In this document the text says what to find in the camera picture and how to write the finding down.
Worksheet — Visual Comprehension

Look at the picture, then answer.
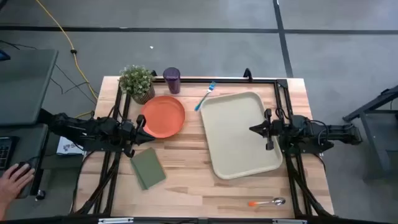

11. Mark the person's hand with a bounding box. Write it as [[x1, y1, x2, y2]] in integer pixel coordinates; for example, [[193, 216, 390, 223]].
[[0, 164, 35, 218]]

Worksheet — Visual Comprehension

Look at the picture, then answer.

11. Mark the blue metal fork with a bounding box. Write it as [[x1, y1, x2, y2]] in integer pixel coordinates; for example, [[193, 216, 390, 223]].
[[194, 81, 217, 112]]

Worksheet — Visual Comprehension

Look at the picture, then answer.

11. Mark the silver spoon orange handle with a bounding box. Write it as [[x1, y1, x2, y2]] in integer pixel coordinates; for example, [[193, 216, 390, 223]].
[[248, 197, 286, 207]]

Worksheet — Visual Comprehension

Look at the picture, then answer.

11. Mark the black metal table frame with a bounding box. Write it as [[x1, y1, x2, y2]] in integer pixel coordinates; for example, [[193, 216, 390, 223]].
[[71, 76, 335, 218]]

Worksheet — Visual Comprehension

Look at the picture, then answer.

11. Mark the white printed paper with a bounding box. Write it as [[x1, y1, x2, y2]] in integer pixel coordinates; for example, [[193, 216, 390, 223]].
[[56, 136, 85, 156]]

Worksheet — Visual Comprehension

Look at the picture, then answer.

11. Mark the grey desk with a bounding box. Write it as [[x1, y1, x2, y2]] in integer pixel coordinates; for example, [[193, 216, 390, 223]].
[[0, 49, 59, 200]]

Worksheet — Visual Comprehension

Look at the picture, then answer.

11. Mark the black metal stand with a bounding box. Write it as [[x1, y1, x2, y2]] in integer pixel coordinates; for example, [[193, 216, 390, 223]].
[[342, 84, 398, 181]]

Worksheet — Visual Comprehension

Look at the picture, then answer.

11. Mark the purple faceted cup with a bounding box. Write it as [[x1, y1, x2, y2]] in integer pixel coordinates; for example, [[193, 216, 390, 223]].
[[162, 67, 182, 95]]

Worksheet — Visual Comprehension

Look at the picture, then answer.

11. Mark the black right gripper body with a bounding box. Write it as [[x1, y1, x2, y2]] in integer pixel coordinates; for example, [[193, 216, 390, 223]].
[[264, 108, 293, 151]]

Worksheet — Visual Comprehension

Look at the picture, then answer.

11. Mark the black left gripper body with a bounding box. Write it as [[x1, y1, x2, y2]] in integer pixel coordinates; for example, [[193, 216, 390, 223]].
[[119, 114, 147, 158]]

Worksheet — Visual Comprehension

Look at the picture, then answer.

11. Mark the black floor cable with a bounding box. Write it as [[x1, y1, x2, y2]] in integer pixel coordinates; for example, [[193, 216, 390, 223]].
[[0, 39, 97, 105]]

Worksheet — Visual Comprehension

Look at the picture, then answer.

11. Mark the yellow cable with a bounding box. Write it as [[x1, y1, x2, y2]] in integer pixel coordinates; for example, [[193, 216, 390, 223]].
[[35, 0, 99, 119]]

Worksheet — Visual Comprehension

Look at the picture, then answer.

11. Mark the silver metal bracket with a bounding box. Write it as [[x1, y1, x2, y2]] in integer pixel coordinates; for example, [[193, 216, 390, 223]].
[[272, 218, 307, 224], [98, 217, 134, 224]]

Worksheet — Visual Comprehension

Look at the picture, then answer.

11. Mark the beige plastic tray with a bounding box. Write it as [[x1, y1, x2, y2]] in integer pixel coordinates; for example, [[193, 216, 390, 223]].
[[200, 91, 284, 180]]

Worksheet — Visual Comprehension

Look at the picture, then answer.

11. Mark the orange plate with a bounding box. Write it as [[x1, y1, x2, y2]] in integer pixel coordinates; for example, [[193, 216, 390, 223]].
[[140, 95, 186, 139]]

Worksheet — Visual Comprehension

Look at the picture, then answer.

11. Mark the black computer mouse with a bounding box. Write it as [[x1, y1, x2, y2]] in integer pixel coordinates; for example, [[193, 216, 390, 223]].
[[11, 161, 35, 200]]

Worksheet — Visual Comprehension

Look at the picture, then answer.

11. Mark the potted plant striped pot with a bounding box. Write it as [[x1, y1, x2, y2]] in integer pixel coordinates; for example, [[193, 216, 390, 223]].
[[119, 64, 156, 105]]

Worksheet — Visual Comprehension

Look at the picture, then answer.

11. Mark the black keyboard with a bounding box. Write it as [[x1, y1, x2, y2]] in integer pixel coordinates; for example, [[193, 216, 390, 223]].
[[0, 136, 18, 170]]

